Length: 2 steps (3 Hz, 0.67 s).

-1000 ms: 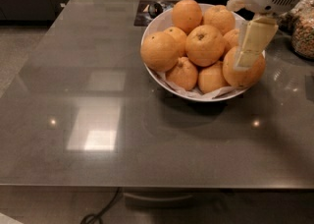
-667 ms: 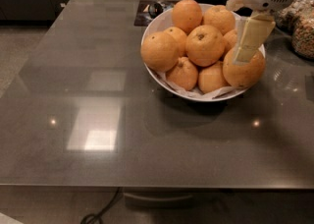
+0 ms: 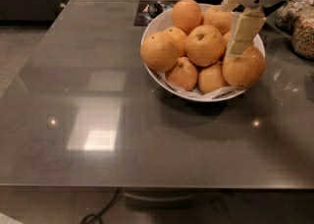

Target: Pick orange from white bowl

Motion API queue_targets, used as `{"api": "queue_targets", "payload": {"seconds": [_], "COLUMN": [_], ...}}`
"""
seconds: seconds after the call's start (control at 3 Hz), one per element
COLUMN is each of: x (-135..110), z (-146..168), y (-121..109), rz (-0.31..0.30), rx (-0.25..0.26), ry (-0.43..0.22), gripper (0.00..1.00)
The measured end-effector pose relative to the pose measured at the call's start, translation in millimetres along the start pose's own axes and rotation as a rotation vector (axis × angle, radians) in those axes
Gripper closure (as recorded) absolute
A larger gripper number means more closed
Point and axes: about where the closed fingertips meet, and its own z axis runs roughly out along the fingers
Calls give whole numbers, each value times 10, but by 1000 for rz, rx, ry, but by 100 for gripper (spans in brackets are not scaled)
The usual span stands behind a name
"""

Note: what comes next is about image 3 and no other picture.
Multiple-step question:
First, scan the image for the white ceramic bowl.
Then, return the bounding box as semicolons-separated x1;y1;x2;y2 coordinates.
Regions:
140;3;266;103

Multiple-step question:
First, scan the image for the orange top back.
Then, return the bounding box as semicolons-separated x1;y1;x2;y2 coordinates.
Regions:
172;0;202;34

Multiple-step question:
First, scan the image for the large orange front right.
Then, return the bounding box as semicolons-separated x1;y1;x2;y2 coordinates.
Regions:
223;45;266;88

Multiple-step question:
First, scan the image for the black tray with items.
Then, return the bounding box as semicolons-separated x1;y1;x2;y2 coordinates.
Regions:
133;0;177;27

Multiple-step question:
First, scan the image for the black floor cable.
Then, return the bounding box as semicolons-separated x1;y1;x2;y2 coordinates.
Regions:
79;187;124;224

